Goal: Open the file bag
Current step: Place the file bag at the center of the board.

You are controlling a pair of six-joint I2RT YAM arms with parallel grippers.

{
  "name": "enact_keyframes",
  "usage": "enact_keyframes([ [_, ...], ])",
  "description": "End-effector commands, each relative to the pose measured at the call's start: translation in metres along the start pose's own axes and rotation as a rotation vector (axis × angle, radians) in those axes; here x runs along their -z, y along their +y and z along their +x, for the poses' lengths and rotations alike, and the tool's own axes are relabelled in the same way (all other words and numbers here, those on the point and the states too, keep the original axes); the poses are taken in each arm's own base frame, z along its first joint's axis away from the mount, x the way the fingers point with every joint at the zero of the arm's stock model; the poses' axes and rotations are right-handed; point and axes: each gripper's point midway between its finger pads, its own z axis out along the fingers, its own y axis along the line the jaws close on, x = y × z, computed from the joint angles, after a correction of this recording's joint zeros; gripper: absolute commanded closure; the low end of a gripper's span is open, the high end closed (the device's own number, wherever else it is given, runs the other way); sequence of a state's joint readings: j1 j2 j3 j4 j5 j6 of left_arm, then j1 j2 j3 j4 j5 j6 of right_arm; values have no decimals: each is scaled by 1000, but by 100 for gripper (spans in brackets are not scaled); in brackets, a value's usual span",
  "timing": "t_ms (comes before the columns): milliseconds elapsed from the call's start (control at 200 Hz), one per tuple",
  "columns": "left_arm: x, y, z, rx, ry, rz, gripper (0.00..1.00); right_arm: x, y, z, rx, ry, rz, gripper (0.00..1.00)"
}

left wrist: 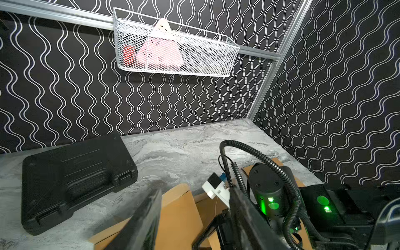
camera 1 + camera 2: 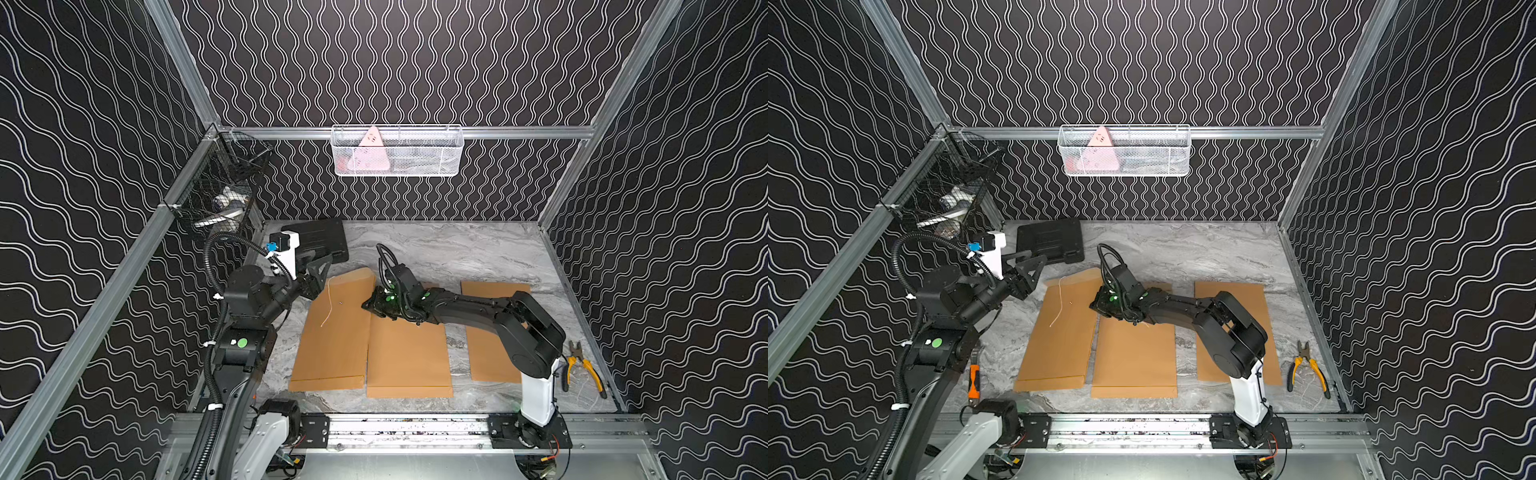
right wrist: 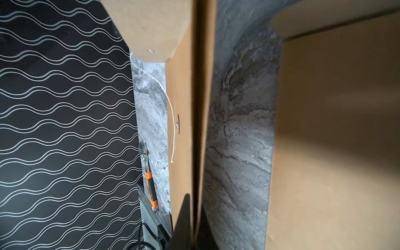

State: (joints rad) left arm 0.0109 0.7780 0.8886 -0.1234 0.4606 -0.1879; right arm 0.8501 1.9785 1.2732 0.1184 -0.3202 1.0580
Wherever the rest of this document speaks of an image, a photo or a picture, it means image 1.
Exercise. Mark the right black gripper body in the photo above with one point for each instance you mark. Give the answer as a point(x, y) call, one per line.
point(219, 232)

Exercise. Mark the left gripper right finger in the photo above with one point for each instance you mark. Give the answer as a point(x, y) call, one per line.
point(250, 230)

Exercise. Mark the white wire mesh basket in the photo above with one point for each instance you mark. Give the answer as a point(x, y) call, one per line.
point(204, 53)

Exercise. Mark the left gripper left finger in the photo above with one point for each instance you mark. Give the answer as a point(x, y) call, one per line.
point(140, 232)

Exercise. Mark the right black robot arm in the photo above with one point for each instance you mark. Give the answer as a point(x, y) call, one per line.
point(266, 209)

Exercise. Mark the black plastic tool case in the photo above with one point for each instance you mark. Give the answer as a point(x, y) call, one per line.
point(58, 182)

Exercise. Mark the pink triangular board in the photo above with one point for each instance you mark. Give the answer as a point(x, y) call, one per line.
point(160, 51)

